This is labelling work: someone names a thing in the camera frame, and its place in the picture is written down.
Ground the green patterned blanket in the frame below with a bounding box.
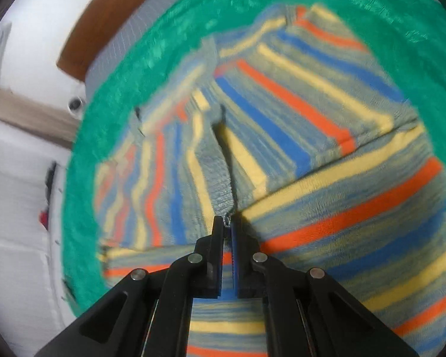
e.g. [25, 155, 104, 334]
[61, 0, 446, 317]

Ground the striped knit sweater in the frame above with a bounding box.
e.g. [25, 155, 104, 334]
[95, 4, 446, 357]

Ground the brown wooden headboard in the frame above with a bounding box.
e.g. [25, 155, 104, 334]
[57, 0, 172, 82]

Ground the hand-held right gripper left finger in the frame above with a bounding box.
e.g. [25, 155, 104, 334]
[33, 216, 225, 357]

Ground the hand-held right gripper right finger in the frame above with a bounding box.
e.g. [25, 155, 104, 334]
[230, 216, 420, 357]

